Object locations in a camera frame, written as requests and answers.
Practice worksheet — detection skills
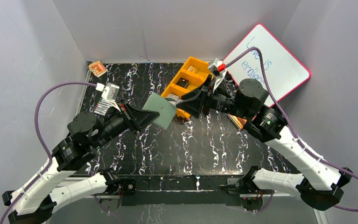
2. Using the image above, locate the green card holder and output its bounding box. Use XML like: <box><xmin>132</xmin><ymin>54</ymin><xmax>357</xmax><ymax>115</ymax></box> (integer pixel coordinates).
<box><xmin>142</xmin><ymin>92</ymin><xmax>177</xmax><ymax>130</ymax></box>

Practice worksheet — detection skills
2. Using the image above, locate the purple cable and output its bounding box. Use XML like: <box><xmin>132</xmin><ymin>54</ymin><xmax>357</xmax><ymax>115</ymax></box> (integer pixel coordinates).
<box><xmin>0</xmin><ymin>81</ymin><xmax>105</xmax><ymax>224</ymax></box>
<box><xmin>217</xmin><ymin>46</ymin><xmax>358</xmax><ymax>213</ymax></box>

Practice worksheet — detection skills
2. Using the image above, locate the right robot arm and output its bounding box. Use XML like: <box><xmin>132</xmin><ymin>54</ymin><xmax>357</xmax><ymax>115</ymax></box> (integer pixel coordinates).
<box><xmin>176</xmin><ymin>76</ymin><xmax>350</xmax><ymax>211</ymax></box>

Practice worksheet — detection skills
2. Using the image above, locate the small orange card box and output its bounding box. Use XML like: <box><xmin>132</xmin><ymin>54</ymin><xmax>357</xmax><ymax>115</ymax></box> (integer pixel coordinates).
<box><xmin>88</xmin><ymin>61</ymin><xmax>108</xmax><ymax>77</ymax></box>

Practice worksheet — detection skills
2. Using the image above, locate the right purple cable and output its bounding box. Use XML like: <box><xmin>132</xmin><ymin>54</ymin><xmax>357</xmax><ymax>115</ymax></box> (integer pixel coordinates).
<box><xmin>217</xmin><ymin>46</ymin><xmax>358</xmax><ymax>213</ymax></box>

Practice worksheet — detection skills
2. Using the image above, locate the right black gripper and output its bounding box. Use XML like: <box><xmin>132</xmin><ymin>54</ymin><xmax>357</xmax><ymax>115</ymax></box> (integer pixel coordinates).
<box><xmin>175</xmin><ymin>75</ymin><xmax>251</xmax><ymax>120</ymax></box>

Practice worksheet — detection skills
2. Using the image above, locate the pink-framed whiteboard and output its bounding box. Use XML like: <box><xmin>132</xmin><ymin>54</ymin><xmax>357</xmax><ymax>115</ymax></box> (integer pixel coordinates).
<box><xmin>223</xmin><ymin>23</ymin><xmax>311</xmax><ymax>101</ymax></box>

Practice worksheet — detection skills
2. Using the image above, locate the yellow three-compartment bin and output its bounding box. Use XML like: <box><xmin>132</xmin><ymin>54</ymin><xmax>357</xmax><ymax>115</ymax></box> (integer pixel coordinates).
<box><xmin>161</xmin><ymin>57</ymin><xmax>211</xmax><ymax>104</ymax></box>

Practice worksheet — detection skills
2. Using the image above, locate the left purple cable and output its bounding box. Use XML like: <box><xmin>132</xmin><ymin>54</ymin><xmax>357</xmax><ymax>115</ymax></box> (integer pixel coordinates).
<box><xmin>0</xmin><ymin>81</ymin><xmax>105</xmax><ymax>224</ymax></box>

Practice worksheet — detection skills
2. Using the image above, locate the black card stack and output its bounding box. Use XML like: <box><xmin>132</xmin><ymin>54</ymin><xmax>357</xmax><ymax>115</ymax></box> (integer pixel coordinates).
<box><xmin>176</xmin><ymin>78</ymin><xmax>190</xmax><ymax>89</ymax></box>

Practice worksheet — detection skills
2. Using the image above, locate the gold card stack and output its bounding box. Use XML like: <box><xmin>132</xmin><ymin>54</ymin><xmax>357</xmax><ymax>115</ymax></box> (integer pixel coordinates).
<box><xmin>187</xmin><ymin>66</ymin><xmax>199</xmax><ymax>74</ymax></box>

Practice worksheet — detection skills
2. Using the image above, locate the orange book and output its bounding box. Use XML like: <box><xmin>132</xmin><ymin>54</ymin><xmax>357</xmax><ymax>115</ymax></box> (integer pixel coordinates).
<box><xmin>227</xmin><ymin>114</ymin><xmax>247</xmax><ymax>130</ymax></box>

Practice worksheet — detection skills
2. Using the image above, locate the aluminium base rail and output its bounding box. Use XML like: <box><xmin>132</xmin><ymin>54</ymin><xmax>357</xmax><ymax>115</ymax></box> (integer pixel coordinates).
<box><xmin>42</xmin><ymin>175</ymin><xmax>321</xmax><ymax>199</ymax></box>

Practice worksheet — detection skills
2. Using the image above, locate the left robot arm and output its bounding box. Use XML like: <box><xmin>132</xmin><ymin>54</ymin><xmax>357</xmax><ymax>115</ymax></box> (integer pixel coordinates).
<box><xmin>2</xmin><ymin>99</ymin><xmax>160</xmax><ymax>224</ymax></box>

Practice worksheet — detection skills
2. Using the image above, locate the silver card stack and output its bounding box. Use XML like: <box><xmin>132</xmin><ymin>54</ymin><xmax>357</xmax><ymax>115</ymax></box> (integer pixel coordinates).
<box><xmin>165</xmin><ymin>94</ymin><xmax>179</xmax><ymax>105</ymax></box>

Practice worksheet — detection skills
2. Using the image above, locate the black mounting plate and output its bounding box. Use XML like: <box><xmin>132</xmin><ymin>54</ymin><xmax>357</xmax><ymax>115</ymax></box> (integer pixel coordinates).
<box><xmin>91</xmin><ymin>175</ymin><xmax>274</xmax><ymax>211</ymax></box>

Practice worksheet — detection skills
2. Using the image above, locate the pack of coloured markers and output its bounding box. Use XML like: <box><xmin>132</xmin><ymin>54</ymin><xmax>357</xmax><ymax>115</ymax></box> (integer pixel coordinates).
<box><xmin>93</xmin><ymin>98</ymin><xmax>112</xmax><ymax>116</ymax></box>

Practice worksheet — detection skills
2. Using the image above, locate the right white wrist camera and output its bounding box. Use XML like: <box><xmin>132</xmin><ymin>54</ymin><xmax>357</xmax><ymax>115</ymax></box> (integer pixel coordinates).
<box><xmin>208</xmin><ymin>58</ymin><xmax>227</xmax><ymax>92</ymax></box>

